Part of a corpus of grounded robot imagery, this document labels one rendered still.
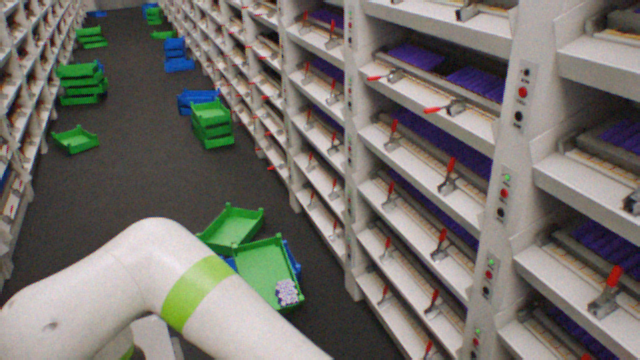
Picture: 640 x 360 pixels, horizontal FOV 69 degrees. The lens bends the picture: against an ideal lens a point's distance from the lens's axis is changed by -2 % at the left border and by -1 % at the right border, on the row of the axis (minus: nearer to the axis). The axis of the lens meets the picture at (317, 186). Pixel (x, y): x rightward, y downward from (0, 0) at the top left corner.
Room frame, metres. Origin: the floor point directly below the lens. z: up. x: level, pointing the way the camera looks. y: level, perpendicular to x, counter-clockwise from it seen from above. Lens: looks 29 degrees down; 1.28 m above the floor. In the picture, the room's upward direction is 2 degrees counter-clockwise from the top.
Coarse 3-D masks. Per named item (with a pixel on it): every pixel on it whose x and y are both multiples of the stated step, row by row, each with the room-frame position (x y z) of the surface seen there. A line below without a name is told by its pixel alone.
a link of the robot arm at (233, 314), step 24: (216, 288) 0.49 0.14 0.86; (240, 288) 0.50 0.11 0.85; (216, 312) 0.46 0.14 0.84; (240, 312) 0.46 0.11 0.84; (264, 312) 0.47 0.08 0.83; (192, 336) 0.45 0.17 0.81; (216, 336) 0.44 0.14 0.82; (240, 336) 0.44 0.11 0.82; (264, 336) 0.44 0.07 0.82; (288, 336) 0.45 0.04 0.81
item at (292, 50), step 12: (288, 0) 2.05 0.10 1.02; (300, 0) 2.07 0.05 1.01; (312, 0) 2.08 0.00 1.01; (288, 12) 2.05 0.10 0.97; (288, 36) 2.04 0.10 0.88; (288, 48) 2.04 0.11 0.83; (300, 48) 2.06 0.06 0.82; (288, 60) 2.04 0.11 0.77; (288, 84) 2.04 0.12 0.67; (288, 96) 2.05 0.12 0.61; (300, 96) 2.06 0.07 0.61; (288, 120) 2.07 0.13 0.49; (288, 156) 2.10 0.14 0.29; (288, 180) 2.12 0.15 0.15; (300, 204) 2.05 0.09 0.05
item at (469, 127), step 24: (384, 48) 1.39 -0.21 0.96; (360, 72) 1.37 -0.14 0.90; (384, 72) 1.29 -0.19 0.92; (432, 72) 1.19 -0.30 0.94; (408, 96) 1.12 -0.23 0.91; (432, 96) 1.07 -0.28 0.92; (432, 120) 1.03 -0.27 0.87; (456, 120) 0.94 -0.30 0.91; (480, 120) 0.91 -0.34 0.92; (480, 144) 0.87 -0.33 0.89
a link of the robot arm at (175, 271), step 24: (120, 240) 0.54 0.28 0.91; (144, 240) 0.54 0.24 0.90; (168, 240) 0.55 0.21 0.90; (192, 240) 0.56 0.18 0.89; (144, 264) 0.51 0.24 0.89; (168, 264) 0.51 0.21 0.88; (192, 264) 0.52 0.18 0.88; (216, 264) 0.53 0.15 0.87; (144, 288) 0.49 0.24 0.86; (168, 288) 0.49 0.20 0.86; (192, 288) 0.49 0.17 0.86; (144, 312) 0.49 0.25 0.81; (168, 312) 0.48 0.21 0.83; (192, 312) 0.47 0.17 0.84
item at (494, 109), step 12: (384, 60) 1.33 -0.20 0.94; (396, 60) 1.28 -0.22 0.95; (408, 72) 1.21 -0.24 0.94; (420, 72) 1.16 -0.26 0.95; (432, 84) 1.10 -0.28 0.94; (444, 84) 1.06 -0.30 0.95; (456, 96) 1.02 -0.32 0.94; (468, 96) 0.98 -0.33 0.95; (480, 108) 0.93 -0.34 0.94; (492, 108) 0.90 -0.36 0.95
